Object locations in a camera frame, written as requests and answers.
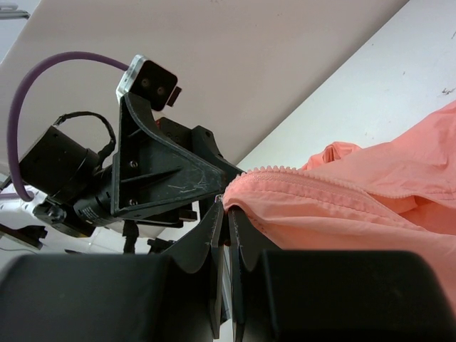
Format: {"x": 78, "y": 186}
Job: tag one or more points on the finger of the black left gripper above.
{"x": 151, "y": 173}

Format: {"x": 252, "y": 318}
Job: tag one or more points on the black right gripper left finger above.
{"x": 193, "y": 292}

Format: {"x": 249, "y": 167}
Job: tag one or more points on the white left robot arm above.
{"x": 77, "y": 183}

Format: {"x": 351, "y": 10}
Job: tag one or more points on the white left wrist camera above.
{"x": 150, "y": 81}

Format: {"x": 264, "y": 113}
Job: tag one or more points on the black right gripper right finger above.
{"x": 251, "y": 318}

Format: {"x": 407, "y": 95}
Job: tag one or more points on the salmon pink zip jacket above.
{"x": 395, "y": 195}

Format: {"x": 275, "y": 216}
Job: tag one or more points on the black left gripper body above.
{"x": 192, "y": 172}

